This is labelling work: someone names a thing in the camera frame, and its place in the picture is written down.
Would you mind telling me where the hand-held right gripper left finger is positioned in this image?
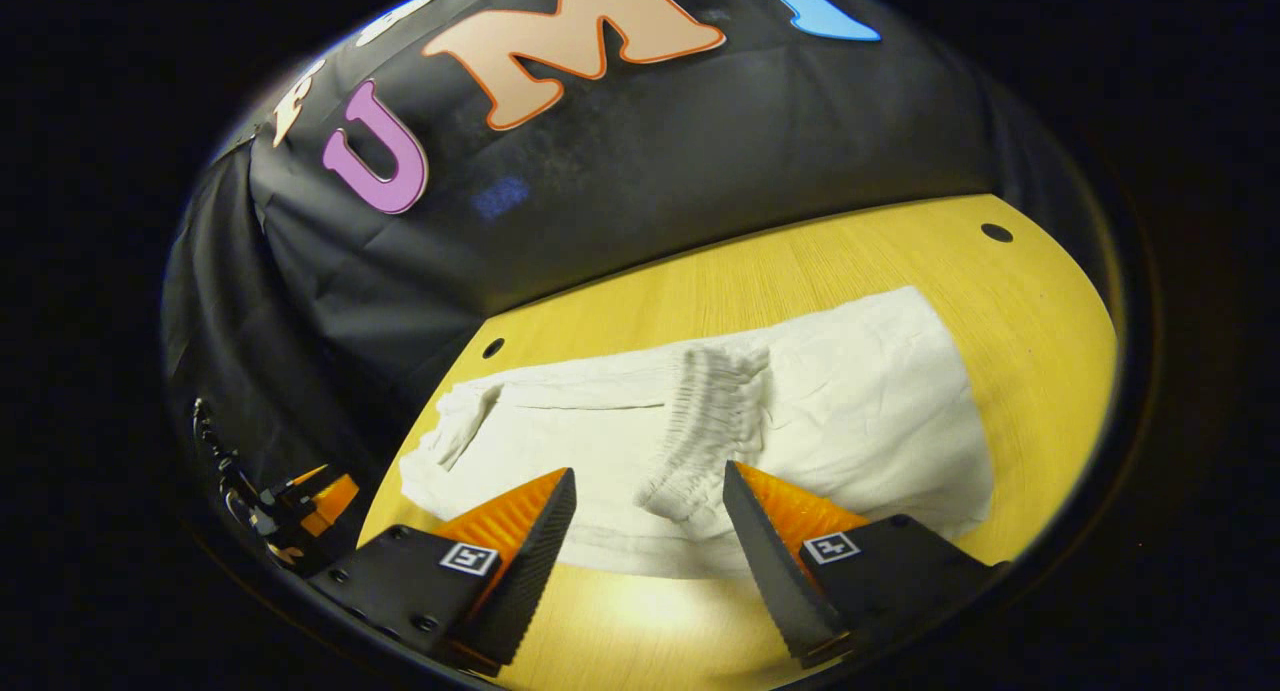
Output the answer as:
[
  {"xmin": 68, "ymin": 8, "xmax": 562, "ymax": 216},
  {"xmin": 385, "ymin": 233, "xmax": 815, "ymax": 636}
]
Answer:
[{"xmin": 308, "ymin": 468, "xmax": 578, "ymax": 677}]

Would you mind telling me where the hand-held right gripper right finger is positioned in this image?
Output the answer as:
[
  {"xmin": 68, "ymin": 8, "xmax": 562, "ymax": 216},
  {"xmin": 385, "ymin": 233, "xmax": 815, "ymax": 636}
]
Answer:
[{"xmin": 722, "ymin": 460, "xmax": 1011, "ymax": 670}]

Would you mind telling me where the black backdrop cloth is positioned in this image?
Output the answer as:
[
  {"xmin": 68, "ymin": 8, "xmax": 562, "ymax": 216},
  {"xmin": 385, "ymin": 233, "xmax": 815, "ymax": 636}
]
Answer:
[{"xmin": 162, "ymin": 0, "xmax": 1101, "ymax": 532}]

